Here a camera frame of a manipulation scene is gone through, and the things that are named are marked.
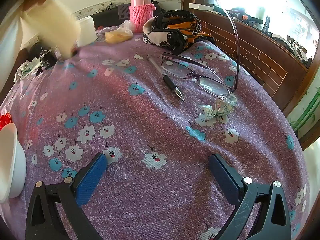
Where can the red plate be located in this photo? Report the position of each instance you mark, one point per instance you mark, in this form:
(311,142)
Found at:
(4,122)

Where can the black sofa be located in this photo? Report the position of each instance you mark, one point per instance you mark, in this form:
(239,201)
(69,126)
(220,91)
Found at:
(107,17)

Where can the wooden brick-pattern panel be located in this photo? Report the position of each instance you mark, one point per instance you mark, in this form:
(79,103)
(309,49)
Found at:
(262,65)

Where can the purple floral tablecloth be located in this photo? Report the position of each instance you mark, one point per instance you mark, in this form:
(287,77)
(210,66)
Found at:
(150,120)

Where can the small cream bowl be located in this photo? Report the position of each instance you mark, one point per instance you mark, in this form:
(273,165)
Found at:
(55,27)

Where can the pile of dark tools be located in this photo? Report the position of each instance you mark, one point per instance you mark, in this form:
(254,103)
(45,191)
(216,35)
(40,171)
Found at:
(267,25)

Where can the crumpled white tissue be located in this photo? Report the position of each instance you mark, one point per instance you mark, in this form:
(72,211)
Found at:
(25,67)

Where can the bamboo wall picture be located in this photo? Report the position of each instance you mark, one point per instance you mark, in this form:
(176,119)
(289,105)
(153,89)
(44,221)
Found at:
(306,112)

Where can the crumpled candy wrapper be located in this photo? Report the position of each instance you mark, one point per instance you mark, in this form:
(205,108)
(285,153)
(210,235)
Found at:
(223,105)
(207,111)

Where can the small black jar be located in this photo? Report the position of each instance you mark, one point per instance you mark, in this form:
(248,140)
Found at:
(46,60)

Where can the black orange patterned scarf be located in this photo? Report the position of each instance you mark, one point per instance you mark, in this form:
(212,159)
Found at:
(170,27)

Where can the ballpoint pen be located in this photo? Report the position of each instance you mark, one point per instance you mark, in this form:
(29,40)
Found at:
(168,81)

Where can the plastic bag of yellow food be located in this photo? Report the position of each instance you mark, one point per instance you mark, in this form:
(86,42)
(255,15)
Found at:
(117,36)

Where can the flat white box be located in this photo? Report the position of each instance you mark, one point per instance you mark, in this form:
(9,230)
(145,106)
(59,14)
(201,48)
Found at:
(200,6)

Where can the purple-framed eyeglasses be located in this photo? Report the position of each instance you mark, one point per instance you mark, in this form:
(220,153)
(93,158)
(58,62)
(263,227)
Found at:
(175,66)

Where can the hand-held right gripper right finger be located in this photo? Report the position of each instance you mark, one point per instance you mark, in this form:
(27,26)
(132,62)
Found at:
(225,177)

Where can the white bowl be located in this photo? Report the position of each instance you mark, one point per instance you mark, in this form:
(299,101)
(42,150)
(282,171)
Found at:
(12,165)

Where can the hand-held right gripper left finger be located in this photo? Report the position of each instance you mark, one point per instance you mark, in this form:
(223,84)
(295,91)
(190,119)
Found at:
(90,180)

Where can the white plastic cup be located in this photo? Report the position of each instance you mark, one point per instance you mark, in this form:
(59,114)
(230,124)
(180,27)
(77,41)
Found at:
(87,31)

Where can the grey slotted holder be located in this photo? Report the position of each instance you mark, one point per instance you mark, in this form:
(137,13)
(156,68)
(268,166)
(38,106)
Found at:
(123,11)

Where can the pink thermos with knit sleeve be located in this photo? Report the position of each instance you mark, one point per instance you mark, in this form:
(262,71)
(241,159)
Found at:
(140,15)

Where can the red cloth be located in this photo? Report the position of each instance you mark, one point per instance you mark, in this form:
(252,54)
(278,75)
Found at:
(100,27)

